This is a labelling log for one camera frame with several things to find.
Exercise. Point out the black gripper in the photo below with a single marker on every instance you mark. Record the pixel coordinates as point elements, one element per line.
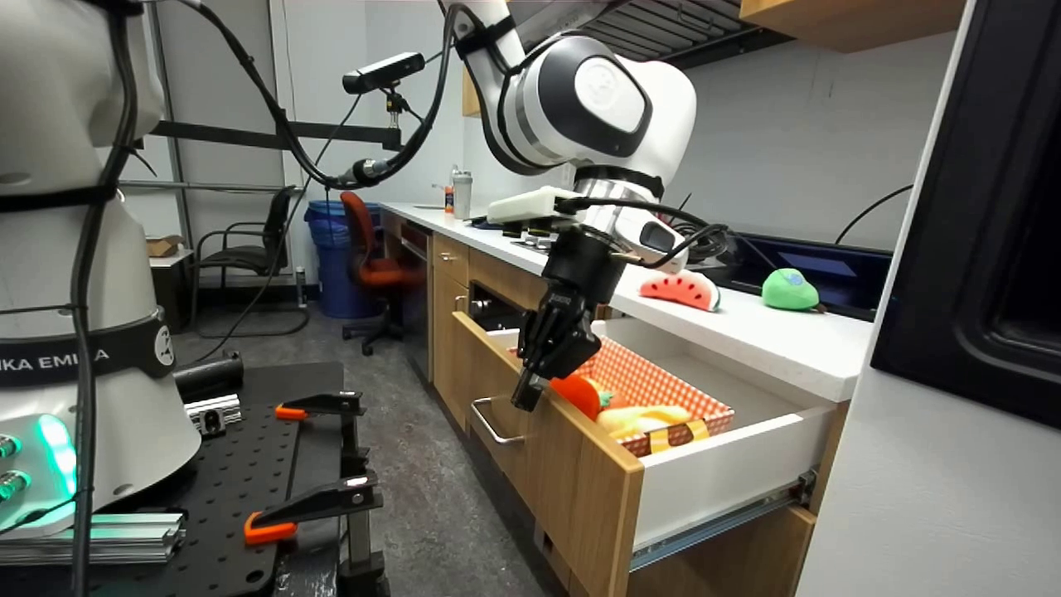
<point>585,269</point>

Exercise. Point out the plush watermelon slice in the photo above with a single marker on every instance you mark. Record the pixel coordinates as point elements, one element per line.
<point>679,293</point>

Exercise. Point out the green plush pear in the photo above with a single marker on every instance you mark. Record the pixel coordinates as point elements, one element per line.
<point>790,288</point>

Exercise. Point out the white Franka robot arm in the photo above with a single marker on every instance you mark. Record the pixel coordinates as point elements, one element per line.
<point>69,220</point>

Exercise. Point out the red plush tomato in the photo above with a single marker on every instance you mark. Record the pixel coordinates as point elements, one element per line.
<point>583,396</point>

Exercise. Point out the orange checkered fabric basket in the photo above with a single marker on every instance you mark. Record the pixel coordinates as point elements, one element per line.
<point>664,383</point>

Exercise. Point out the yellow plush banana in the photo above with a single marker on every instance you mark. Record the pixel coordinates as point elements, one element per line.
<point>649,427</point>

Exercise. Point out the narrow wooden cabinet door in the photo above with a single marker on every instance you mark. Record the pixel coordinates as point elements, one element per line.
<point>445,333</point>

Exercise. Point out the black cooktop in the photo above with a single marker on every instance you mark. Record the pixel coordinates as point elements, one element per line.
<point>533,236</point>

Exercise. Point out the clear bottle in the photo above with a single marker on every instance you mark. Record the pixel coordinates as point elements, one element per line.
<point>463,198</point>

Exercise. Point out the small dark bottle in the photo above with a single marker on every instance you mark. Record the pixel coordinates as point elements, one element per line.
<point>450,200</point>

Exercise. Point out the red office chair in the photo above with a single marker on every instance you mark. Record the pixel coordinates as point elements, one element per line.
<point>376,267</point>

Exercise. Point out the blue trash bin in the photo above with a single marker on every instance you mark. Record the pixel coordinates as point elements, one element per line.
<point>334,267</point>

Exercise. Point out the orange black bar clamp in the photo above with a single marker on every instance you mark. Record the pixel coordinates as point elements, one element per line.
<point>320,502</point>
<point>320,402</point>

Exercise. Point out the wooden lower cabinet front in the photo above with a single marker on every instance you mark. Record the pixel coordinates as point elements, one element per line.
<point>765,557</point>

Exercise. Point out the wooden cabinet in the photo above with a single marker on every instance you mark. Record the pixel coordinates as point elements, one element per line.
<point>765,557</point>
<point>850,22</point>

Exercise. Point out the black office chair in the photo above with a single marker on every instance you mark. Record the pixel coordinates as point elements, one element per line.
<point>260,254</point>

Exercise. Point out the small white device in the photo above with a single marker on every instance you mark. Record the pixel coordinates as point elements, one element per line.
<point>216,414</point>

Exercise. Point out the black power box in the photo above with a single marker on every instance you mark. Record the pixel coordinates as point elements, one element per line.
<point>209,377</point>

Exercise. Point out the black perforated breadboard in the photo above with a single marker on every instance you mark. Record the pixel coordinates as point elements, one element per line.
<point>221,485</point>

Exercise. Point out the black horizontal bar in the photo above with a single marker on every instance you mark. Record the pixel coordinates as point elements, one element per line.
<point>221,134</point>

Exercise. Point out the wooden upper cabinet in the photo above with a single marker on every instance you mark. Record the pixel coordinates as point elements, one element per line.
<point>850,22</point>

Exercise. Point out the aluminium extrusion bar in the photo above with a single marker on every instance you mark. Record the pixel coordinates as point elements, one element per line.
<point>100,536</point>

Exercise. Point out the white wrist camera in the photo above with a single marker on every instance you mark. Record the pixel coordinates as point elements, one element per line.
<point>533,203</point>

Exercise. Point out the black camera on stand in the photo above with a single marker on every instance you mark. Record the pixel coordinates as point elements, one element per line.
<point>382,71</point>

